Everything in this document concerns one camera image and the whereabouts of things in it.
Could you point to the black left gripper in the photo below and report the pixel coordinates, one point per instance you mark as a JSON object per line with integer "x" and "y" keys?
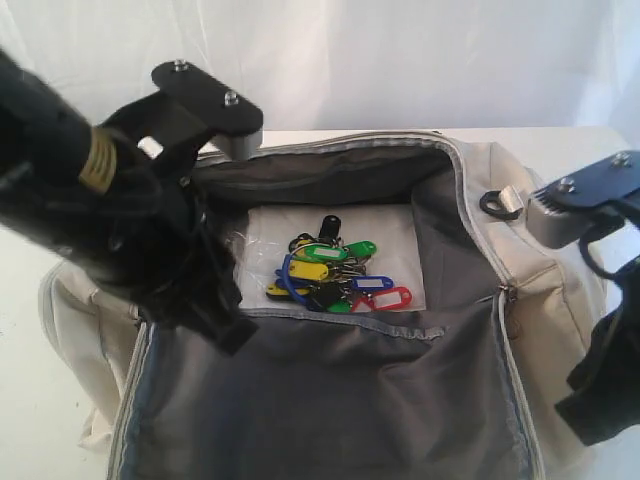
{"x": 118, "y": 200}

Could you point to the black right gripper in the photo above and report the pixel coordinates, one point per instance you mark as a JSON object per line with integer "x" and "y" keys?
{"x": 605, "y": 401}

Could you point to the bunch of colourful key tags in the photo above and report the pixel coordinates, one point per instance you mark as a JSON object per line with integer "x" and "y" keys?
{"x": 328, "y": 272}

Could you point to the beige duffel bag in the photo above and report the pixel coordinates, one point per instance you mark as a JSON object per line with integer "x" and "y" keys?
{"x": 460, "y": 385}

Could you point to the clear plastic sheet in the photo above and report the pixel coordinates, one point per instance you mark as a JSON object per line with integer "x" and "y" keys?
{"x": 259, "y": 240}

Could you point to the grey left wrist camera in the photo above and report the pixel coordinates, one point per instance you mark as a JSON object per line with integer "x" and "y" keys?
{"x": 232, "y": 122}

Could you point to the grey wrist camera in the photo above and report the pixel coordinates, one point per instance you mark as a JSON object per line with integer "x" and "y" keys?
{"x": 602, "y": 192}
{"x": 232, "y": 122}

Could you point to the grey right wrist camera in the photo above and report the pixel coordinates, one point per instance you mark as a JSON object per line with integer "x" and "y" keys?
{"x": 602, "y": 192}

